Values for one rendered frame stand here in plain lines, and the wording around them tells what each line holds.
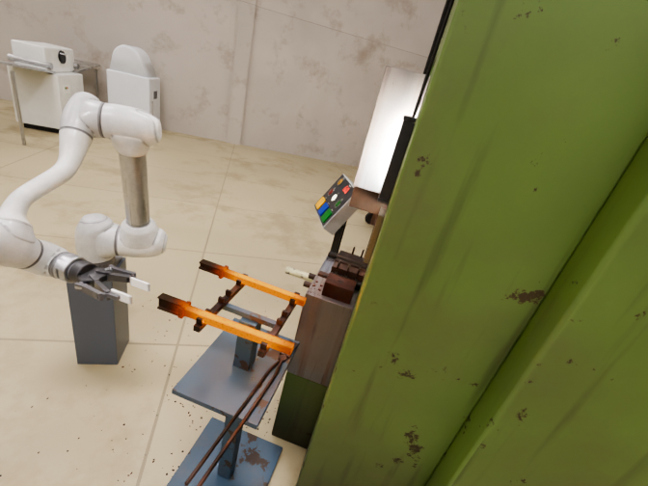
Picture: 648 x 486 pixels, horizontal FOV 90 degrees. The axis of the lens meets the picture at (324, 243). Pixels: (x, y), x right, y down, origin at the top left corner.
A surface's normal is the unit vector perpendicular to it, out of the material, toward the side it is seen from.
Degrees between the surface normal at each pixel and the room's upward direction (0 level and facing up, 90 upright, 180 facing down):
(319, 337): 90
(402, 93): 90
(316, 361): 90
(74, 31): 90
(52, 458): 0
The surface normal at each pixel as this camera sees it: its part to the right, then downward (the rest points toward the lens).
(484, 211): -0.25, 0.37
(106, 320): 0.18, 0.47
